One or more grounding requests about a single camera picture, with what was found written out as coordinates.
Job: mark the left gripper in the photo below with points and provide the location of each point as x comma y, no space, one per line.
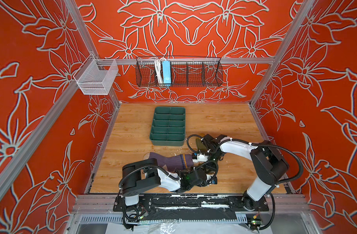
195,169

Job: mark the purple sock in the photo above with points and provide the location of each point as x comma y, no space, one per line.
179,162

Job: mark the green striped sock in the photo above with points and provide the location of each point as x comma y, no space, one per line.
202,145

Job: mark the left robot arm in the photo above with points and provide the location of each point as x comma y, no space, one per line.
142,176

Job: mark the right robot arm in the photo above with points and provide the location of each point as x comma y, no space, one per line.
269,164

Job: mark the green divided tray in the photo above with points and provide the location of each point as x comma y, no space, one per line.
168,126

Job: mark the light blue box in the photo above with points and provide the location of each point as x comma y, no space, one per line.
166,68

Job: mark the clear plastic bin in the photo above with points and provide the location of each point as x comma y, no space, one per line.
96,76

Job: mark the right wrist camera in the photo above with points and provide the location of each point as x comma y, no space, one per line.
198,158

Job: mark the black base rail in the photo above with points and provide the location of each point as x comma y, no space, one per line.
189,207

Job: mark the black wire basket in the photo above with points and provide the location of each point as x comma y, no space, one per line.
185,71

